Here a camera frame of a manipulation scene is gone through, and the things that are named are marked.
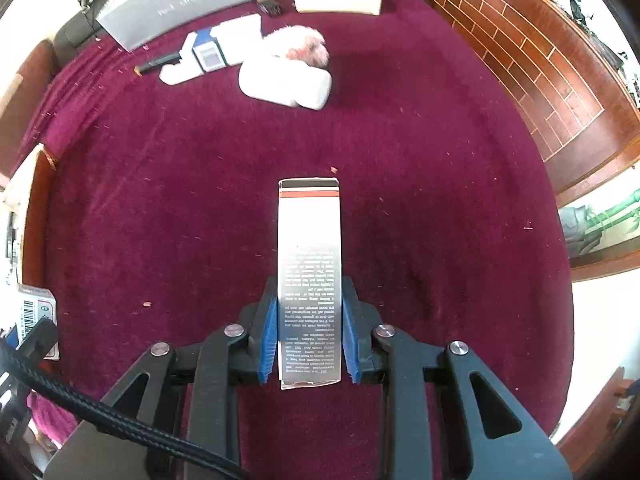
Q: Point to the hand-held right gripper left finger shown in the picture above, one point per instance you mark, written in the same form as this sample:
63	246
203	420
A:
267	340

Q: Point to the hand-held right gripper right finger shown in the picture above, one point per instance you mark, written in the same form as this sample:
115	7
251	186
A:
352	345

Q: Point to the silver box red stripe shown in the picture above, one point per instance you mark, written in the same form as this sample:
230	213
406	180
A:
310	240

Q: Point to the white gold-rimmed box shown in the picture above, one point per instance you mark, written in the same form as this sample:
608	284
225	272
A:
37	220

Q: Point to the white barcode box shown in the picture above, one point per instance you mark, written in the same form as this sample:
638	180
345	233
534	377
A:
35	310

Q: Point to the maroon velvet tablecloth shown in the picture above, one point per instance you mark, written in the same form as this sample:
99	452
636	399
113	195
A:
450	185

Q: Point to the white plastic bottle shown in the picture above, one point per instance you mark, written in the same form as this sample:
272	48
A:
285	82

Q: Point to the flat white carton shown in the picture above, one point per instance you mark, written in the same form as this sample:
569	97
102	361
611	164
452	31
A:
175	72

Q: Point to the blue and white cigarette pack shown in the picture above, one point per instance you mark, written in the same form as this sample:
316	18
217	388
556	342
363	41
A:
207	55

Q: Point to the black marker pink cap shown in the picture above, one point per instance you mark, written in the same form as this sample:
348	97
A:
157	64

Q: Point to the pink fluffy ball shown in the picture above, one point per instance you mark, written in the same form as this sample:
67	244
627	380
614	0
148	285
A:
300	42

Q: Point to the small white box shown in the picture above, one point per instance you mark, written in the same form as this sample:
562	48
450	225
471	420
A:
240	32

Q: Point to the small black device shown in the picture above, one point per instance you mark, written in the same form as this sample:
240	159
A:
267	4

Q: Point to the large grey cardboard box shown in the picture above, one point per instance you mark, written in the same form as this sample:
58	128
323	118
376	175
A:
190	5

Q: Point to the bamboo wall picture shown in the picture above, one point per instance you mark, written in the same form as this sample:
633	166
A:
600	225

